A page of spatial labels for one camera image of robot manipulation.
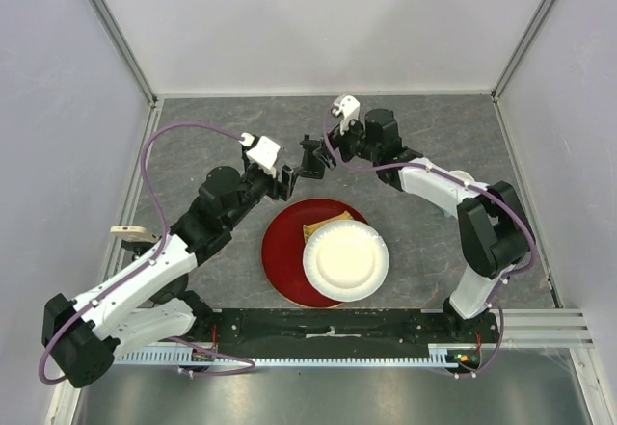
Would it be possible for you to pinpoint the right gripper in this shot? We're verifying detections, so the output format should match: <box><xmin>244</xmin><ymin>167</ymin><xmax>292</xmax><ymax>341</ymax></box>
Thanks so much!
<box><xmin>313</xmin><ymin>115</ymin><xmax>379</xmax><ymax>171</ymax></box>

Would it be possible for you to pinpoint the pink case smartphone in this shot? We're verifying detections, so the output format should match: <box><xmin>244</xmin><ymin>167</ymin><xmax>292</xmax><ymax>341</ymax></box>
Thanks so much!
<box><xmin>110</xmin><ymin>226</ymin><xmax>160</xmax><ymax>243</ymax></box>

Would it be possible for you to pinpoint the black folding phone stand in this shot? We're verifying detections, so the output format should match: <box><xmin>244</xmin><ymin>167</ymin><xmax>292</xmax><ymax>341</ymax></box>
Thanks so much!
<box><xmin>297</xmin><ymin>134</ymin><xmax>327</xmax><ymax>179</ymax></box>

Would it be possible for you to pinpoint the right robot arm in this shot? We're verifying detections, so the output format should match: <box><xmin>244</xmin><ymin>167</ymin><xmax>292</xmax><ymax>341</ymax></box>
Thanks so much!
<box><xmin>313</xmin><ymin>109</ymin><xmax>538</xmax><ymax>342</ymax></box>

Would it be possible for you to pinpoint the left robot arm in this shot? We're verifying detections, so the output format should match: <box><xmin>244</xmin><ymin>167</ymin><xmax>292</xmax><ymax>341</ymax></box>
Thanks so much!
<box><xmin>39</xmin><ymin>162</ymin><xmax>302</xmax><ymax>388</ymax></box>

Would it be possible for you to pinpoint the yellow sponge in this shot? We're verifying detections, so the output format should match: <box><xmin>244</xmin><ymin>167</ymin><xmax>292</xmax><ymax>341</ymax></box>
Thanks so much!
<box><xmin>303</xmin><ymin>211</ymin><xmax>354</xmax><ymax>243</ymax></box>

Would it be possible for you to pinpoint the red round plate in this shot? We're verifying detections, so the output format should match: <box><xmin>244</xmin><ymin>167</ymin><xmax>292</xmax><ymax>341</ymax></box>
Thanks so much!
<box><xmin>261</xmin><ymin>199</ymin><xmax>367</xmax><ymax>308</ymax></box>

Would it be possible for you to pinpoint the white paper plate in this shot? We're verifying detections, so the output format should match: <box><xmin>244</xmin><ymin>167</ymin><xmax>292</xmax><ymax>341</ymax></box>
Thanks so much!
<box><xmin>302</xmin><ymin>220</ymin><xmax>389</xmax><ymax>303</ymax></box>

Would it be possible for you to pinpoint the blue white paper cup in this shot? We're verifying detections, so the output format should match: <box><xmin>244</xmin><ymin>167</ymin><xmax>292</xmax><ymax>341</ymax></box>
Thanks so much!
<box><xmin>450</xmin><ymin>170</ymin><xmax>475</xmax><ymax>182</ymax></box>

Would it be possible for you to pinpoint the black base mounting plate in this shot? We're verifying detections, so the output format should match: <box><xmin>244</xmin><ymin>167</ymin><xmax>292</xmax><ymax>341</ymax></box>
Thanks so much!
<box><xmin>185</xmin><ymin>308</ymin><xmax>498</xmax><ymax>359</ymax></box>

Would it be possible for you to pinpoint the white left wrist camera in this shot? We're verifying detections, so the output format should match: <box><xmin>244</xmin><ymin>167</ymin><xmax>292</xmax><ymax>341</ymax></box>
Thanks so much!
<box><xmin>240</xmin><ymin>132</ymin><xmax>282</xmax><ymax>178</ymax></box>

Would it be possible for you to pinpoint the grey slotted cable duct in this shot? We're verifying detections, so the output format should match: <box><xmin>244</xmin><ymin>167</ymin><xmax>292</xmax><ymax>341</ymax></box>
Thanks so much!
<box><xmin>114</xmin><ymin>343</ymin><xmax>480</xmax><ymax>369</ymax></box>

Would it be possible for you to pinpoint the right aluminium frame post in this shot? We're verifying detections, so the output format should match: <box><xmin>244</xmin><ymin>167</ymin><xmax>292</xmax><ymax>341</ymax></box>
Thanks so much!
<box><xmin>491</xmin><ymin>0</ymin><xmax>559</xmax><ymax>104</ymax></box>

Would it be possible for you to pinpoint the aluminium frame post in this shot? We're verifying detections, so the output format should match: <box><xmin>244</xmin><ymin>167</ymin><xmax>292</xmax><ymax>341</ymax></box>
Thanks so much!
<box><xmin>491</xmin><ymin>0</ymin><xmax>559</xmax><ymax>104</ymax></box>
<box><xmin>88</xmin><ymin>0</ymin><xmax>158</xmax><ymax>107</ymax></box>

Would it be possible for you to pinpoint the left aluminium frame post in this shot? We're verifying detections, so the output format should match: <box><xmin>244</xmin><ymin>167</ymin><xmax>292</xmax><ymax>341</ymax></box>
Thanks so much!
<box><xmin>88</xmin><ymin>0</ymin><xmax>158</xmax><ymax>107</ymax></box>

